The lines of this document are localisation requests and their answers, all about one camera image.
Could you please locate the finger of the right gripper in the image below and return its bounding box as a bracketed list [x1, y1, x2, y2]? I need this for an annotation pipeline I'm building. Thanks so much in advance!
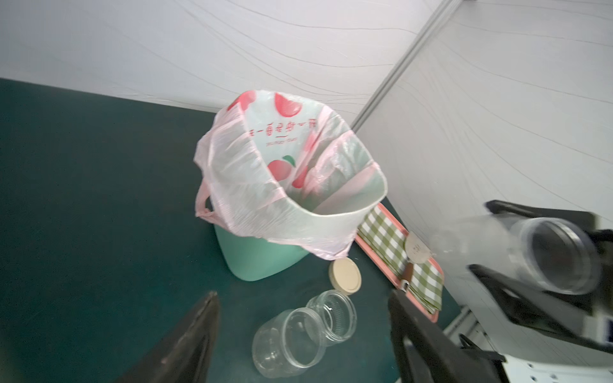
[485, 199, 612, 239]
[468, 264, 612, 354]

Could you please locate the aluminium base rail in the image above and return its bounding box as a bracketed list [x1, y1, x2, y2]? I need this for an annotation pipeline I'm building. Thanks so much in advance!
[443, 306, 479, 346]

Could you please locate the pink tray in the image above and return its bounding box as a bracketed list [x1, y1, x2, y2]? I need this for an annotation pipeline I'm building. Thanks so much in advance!
[353, 200, 445, 324]

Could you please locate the mint green trash bin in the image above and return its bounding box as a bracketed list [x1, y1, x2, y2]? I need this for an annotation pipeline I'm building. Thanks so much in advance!
[214, 225, 309, 282]

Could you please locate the red lid peanut jar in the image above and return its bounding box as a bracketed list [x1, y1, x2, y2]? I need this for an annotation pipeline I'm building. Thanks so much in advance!
[430, 214, 602, 295]
[252, 307, 327, 378]

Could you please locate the green checkered cloth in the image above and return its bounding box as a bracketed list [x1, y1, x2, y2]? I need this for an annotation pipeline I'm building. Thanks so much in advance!
[358, 204, 445, 314]

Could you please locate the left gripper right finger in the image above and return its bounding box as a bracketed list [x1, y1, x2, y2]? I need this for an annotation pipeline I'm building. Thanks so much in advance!
[388, 290, 503, 382]

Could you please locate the beige lid glass peanut jar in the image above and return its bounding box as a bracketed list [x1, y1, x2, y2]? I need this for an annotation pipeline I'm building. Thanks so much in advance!
[306, 290, 357, 347]

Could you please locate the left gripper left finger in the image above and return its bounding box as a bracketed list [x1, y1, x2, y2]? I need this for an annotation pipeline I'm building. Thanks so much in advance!
[116, 291, 220, 382]

